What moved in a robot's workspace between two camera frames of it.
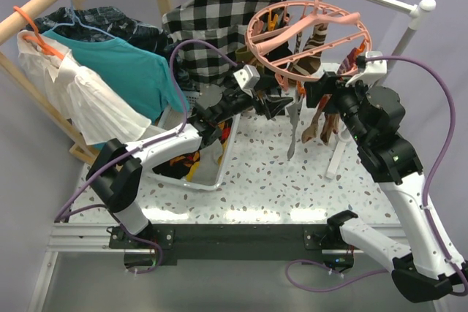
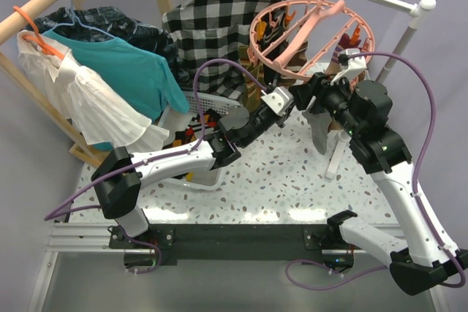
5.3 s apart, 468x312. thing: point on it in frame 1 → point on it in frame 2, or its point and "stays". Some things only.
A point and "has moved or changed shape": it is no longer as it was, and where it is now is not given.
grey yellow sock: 293,110 → 320,123
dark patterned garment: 102,22 stays
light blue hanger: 74,20 stays
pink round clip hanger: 318,17 has moved or changed shape
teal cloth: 144,73 stays
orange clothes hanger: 41,43 stays
